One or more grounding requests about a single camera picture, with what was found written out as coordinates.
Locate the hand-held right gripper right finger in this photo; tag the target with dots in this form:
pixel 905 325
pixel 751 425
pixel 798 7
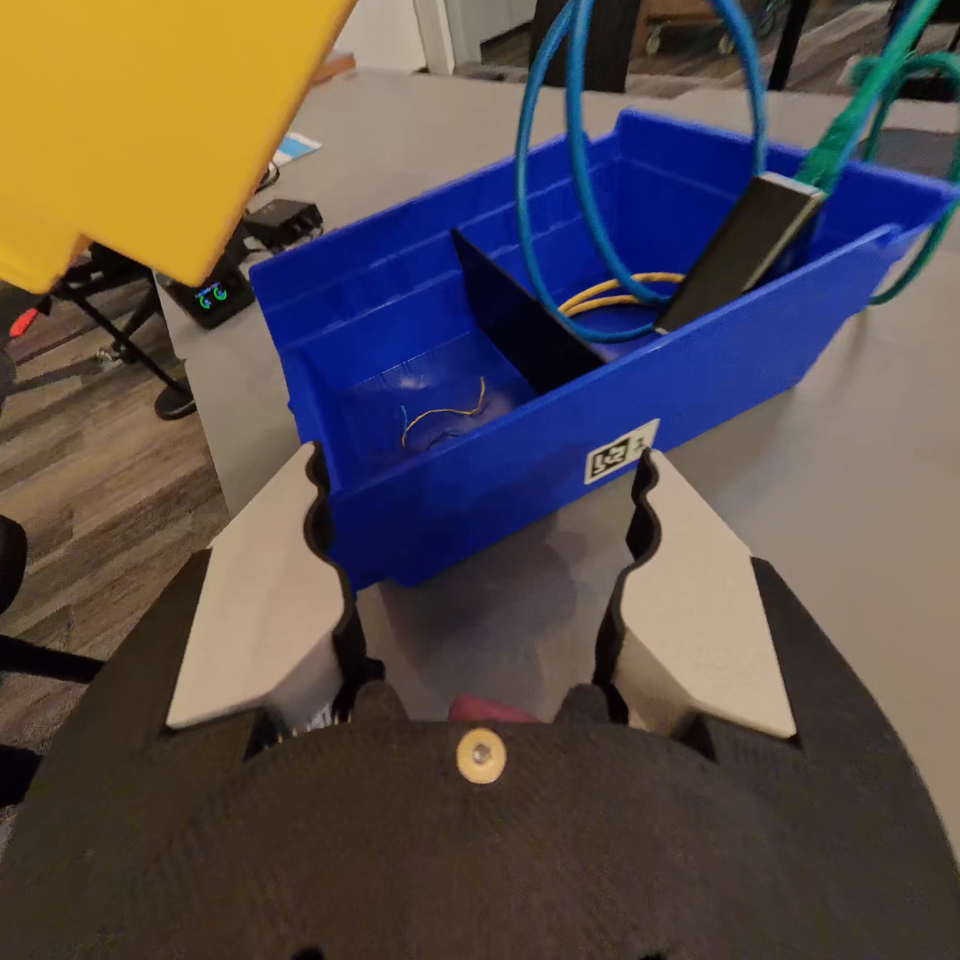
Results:
pixel 697 607

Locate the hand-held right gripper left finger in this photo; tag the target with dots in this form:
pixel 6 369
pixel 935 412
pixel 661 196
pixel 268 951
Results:
pixel 255 600

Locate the blue plastic bin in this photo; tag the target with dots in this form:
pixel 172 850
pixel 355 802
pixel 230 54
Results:
pixel 465 517

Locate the black tripod stand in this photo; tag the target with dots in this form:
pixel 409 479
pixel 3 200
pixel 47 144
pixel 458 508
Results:
pixel 176 405

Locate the black office chair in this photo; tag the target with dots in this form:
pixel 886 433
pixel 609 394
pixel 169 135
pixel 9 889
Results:
pixel 7 562

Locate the black charger with display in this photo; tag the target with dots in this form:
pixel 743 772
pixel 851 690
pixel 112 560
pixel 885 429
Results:
pixel 217 307

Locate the black bin divider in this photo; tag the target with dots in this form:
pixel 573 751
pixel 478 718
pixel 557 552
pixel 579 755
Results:
pixel 517 322

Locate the red small object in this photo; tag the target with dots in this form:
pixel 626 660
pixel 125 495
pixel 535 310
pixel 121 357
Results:
pixel 24 322

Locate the white blue paper leaflet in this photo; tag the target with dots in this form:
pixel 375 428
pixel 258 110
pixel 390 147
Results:
pixel 296 146

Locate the yellow plastic panel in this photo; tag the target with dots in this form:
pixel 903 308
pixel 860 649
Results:
pixel 150 112

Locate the black table leg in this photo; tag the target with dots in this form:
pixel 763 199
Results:
pixel 789 37

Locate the black network switch box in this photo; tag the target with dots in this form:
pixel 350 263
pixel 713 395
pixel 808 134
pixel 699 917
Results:
pixel 735 255

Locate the black camera battery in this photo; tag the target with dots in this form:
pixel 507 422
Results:
pixel 285 217

